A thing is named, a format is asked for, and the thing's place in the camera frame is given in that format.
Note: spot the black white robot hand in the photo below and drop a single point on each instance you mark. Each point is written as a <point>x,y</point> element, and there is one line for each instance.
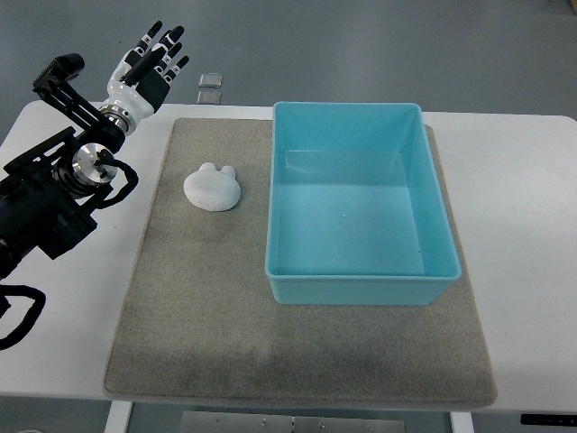
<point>142,79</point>

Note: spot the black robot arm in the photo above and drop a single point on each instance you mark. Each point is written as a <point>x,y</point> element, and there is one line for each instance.
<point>51,191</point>

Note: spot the black table control panel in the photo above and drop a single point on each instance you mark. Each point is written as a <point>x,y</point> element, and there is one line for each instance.
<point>551,420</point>

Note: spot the floor socket plate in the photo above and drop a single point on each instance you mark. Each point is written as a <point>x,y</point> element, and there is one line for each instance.
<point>210,80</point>
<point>209,97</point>

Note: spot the white bunny toy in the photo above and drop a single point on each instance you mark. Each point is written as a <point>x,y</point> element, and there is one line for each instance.
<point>211,189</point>

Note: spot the blue plastic box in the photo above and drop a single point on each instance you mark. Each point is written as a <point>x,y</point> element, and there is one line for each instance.
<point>356,214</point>

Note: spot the metal table crossbar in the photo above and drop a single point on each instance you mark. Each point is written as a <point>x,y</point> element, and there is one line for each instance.
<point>203,421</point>

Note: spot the upper floor socket plate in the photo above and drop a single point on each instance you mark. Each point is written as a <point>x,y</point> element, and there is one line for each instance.
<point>210,80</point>

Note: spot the lower floor socket plate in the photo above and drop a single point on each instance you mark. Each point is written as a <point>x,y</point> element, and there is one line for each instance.
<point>209,97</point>

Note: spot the grey felt mat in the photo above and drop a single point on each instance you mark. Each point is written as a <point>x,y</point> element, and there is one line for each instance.
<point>199,323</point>

